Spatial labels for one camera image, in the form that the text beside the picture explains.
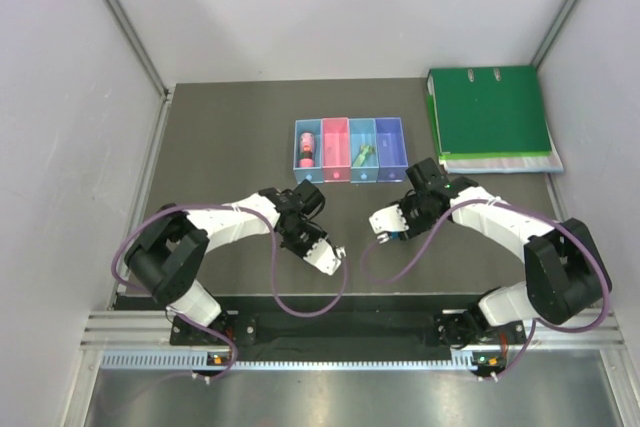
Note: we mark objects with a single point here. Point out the light blue plastic bin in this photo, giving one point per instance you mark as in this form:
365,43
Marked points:
363,131

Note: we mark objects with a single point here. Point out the pink plastic bin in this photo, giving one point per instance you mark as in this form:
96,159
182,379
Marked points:
336,160

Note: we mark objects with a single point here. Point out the purple-blue plastic bin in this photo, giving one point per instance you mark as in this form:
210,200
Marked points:
391,149

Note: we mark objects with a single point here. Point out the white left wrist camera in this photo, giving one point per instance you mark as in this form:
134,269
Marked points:
325,257

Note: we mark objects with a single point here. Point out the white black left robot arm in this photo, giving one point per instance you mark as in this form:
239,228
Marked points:
167,254

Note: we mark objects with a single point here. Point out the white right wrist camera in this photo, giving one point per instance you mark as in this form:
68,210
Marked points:
387,220

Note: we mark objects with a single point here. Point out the pink lid pen jar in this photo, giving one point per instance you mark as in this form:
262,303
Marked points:
306,150

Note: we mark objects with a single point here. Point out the white slotted cable duct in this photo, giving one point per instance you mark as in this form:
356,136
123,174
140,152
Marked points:
208,361

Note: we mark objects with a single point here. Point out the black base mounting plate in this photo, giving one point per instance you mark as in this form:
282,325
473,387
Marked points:
425,328

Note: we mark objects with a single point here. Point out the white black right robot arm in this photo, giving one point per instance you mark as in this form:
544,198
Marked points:
564,272

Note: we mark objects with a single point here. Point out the aluminium front rail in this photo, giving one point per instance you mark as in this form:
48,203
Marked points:
148,329

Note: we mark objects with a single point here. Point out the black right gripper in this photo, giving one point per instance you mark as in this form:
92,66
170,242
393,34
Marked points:
414,229

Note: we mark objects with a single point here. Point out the green glitter glue tube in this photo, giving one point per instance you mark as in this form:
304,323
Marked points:
365,152

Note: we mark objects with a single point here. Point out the sky blue plastic bin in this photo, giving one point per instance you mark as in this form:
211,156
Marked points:
315,174

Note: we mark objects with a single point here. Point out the green ring binder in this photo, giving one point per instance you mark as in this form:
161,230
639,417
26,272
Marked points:
475,93

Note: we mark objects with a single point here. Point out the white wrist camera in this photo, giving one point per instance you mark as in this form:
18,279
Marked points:
387,220
325,257

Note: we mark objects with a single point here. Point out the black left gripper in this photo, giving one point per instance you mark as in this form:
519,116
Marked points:
302,252

